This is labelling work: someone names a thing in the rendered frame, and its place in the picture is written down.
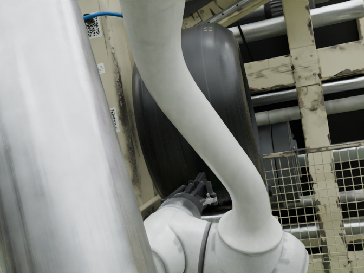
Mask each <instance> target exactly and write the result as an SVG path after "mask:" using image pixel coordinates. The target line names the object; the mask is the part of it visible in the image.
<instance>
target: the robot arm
mask: <svg viewBox="0 0 364 273"><path fill-rule="evenodd" d="M185 1H186V0H119V2H120V6H121V10H122V14H123V18H124V21H125V26H126V31H127V35H128V40H129V44H130V46H131V51H132V54H133V57H134V60H135V64H136V66H137V69H138V71H139V73H140V76H141V78H142V80H143V82H144V84H145V86H146V88H147V89H148V91H149V93H150V94H151V96H152V98H153V99H154V100H155V102H156V103H157V105H158V106H159V107H160V109H161V110H162V111H163V112H164V114H165V115H166V116H167V117H168V119H169V120H170V121H171V123H173V124H174V126H175V127H176V128H177V130H178V131H179V132H180V133H181V134H182V136H183V137H184V138H185V139H186V140H187V142H188V143H189V144H190V145H191V146H192V147H193V149H194V150H195V151H196V152H197V153H198V155H199V156H200V157H201V158H202V159H203V161H204V162H205V163H206V164H207V166H208V167H209V168H210V169H211V170H212V172H213V173H214V174H215V175H216V176H217V178H218V179H219V180H220V181H221V182H222V184H223V185H224V186H225V188H226V189H227V191H228V193H229V194H230V197H231V199H232V210H230V211H229V212H227V213H226V214H224V215H223V216H222V218H221V219H220V221H219V223H214V222H208V221H205V220H201V216H202V211H203V209H205V208H206V206H207V204H209V205H211V204H212V205H217V204H218V201H217V196H216V193H214V192H213V190H212V185H211V182H210V181H207V178H206V174H205V172H200V173H199V174H198V175H197V177H196V179H195V180H194V181H193V180H189V181H188V186H186V185H181V187H179V188H178V189H176V190H175V191H174V192H173V193H171V194H170V195H169V196H168V197H166V198H164V199H162V200H161V206H160V207H159V208H158V209H157V210H156V212H155V213H153V214H151V215H150V216H149V217H148V218H147V219H145V221H144V222H143V219H142V216H141V213H140V209H139V205H138V202H137V199H136V196H135V192H134V189H133V185H132V182H131V178H130V176H129V172H128V168H127V165H126V162H125V158H124V154H123V152H122V148H121V145H120V141H119V138H118V134H117V131H116V128H115V124H114V121H113V117H112V114H111V110H110V107H109V104H108V101H107V97H106V93H105V90H104V87H103V84H102V80H101V77H100V73H99V70H98V66H97V64H96V60H95V56H94V53H93V50H92V46H91V43H90V40H89V36H88V33H87V29H86V26H85V22H84V19H83V16H82V12H81V9H80V5H79V2H78V0H0V264H1V270H2V273H307V271H308V265H309V255H308V252H307V250H306V248H305V246H304V244H303V243H302V242H300V241H299V240H298V239H297V238H296V237H294V236H293V235H291V234H289V233H287V232H284V231H282V227H281V225H280V223H279V221H278V220H277V219H276V218H275V217H274V216H273V215H272V214H271V209H270V202H269V197H268V193H267V190H266V187H265V185H264V183H263V180H262V178H261V176H260V174H259V173H258V171H257V169H256V168H255V166H254V164H253V163H252V161H251V160H250V159H249V157H248V156H247V154H246V153H245V152H244V150H243V149H242V148H241V146H240V144H239V143H238V142H237V140H236V139H235V138H234V136H233V135H232V134H231V132H230V131H229V129H228V128H227V127H226V125H225V123H223V121H222V120H221V118H220V117H219V115H218V114H217V113H216V111H215V110H214V109H213V107H212V106H211V104H210V103H209V102H208V100H207V99H206V97H205V96H204V94H203V93H202V91H201V90H200V89H199V87H198V86H197V84H196V83H195V81H194V79H193V78H192V76H191V74H190V72H189V70H188V68H187V66H186V63H185V60H184V57H183V52H182V49H181V28H182V22H183V15H184V7H185ZM206 191H207V194H206ZM204 195H207V197H206V199H205V198H203V196H204Z"/></svg>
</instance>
